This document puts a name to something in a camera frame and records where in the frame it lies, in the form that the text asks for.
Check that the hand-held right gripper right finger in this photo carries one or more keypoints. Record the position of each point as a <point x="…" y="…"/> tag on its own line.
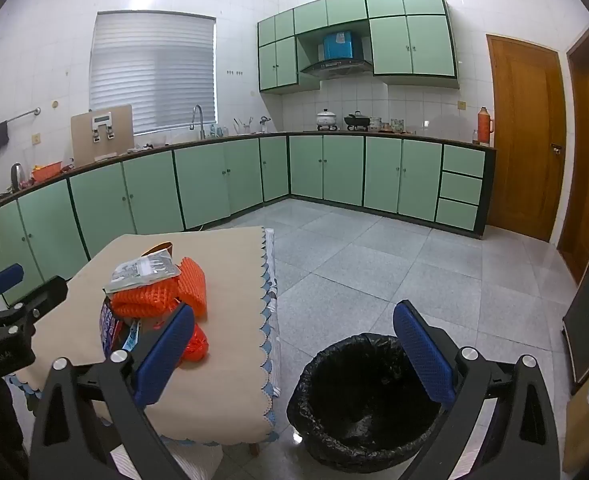
<point x="422" y="350"/>

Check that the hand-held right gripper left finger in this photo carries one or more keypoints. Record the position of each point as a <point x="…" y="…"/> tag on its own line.
<point x="167" y="350"/>

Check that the red mesh bag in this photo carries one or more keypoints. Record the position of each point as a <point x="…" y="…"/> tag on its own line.
<point x="199" y="345"/>

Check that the orange foam net sleeve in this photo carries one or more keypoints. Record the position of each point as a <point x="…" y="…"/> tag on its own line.
<point x="147" y="300"/>

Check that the blue white snack packet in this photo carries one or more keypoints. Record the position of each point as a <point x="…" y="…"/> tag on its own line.
<point x="107" y="325"/>

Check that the black-lined trash bin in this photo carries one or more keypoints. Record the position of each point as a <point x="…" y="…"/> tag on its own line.
<point x="364" y="400"/>

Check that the clear plastic packet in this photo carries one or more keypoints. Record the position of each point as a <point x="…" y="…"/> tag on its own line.
<point x="142" y="272"/>

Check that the red snack packet gold interior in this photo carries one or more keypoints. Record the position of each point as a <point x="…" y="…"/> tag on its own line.
<point x="159" y="250"/>

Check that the electric kettle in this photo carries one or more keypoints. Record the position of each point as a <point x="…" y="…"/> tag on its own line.
<point x="17" y="177"/>

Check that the table with beige tablecloth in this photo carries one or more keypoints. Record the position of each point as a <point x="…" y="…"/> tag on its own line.
<point x="214" y="255"/>

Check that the white striped cushion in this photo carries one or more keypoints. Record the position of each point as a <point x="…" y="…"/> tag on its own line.
<point x="194" y="460"/>

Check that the orange plastic basket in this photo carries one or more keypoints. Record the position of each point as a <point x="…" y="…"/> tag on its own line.
<point x="47" y="172"/>

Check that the blue white patterned undercloth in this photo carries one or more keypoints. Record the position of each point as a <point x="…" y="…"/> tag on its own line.
<point x="270" y="260"/>

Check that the wooden cutting board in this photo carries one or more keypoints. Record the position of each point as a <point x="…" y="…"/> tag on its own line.
<point x="82" y="145"/>

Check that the green base cabinets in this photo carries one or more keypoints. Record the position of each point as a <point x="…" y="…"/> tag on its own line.
<point x="199" y="185"/>

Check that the orange thermos flask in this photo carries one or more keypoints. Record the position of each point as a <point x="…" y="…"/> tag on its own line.
<point x="484" y="127"/>

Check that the brown wooden door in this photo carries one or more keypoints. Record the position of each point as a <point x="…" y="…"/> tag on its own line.
<point x="521" y="135"/>
<point x="586" y="160"/>

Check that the black wok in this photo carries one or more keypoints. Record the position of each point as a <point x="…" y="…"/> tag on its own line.
<point x="357" y="121"/>

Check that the chrome kitchen faucet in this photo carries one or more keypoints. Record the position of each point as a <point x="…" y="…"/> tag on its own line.
<point x="198" y="108"/>

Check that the white window blind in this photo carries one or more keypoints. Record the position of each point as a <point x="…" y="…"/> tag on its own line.
<point x="152" y="72"/>

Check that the white cooking pot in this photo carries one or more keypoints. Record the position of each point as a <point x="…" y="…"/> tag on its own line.
<point x="327" y="120"/>

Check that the black range hood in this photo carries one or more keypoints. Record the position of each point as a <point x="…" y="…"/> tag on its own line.
<point x="337" y="67"/>

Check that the blue box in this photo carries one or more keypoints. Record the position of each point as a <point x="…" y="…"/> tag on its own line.
<point x="338" y="45"/>

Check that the metal towel rail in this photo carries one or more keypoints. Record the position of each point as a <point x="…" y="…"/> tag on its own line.
<point x="22" y="116"/>

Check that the green wall cabinets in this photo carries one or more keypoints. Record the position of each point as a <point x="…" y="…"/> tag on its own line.
<point x="414" y="45"/>

